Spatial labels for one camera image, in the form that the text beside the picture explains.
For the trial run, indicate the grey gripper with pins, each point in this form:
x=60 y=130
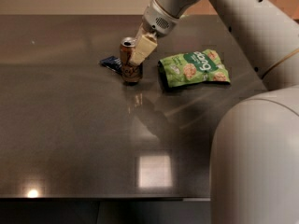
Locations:
x=156 y=20

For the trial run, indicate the orange soda can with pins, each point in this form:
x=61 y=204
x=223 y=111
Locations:
x=130 y=73

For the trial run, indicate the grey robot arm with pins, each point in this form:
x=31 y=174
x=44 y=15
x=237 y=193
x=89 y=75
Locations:
x=254 y=157

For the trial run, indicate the blue rxbar blueberry wrapper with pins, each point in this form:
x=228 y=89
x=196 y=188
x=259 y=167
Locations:
x=113 y=63

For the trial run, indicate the green snack bag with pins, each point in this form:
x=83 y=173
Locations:
x=193 y=68

